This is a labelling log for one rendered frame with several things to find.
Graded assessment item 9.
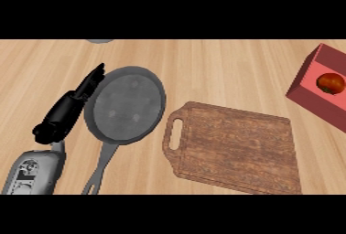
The brown wooden cutting board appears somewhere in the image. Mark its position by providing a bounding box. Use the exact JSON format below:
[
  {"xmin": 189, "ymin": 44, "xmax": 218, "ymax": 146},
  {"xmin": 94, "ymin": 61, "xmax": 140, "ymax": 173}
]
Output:
[{"xmin": 162, "ymin": 101, "xmax": 303, "ymax": 196}]

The grey round object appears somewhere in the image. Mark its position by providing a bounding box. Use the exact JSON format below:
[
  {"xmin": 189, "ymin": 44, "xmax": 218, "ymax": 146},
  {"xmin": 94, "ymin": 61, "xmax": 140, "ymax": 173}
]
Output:
[{"xmin": 85, "ymin": 38, "xmax": 114, "ymax": 45}]

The grey frying pan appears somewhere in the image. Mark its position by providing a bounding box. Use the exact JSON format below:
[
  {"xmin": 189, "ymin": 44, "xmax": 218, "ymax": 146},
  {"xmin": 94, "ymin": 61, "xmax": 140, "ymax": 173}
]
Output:
[{"xmin": 80, "ymin": 66, "xmax": 167, "ymax": 196}]

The red tomato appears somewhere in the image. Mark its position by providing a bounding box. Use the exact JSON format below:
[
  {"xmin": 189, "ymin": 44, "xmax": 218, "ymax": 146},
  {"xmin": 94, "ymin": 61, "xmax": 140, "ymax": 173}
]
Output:
[{"xmin": 315, "ymin": 72, "xmax": 346, "ymax": 94}]

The red cardboard box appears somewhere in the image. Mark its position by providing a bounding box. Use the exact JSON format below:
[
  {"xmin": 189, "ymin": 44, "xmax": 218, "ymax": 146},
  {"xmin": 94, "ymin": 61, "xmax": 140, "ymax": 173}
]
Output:
[{"xmin": 285, "ymin": 43, "xmax": 346, "ymax": 133}]

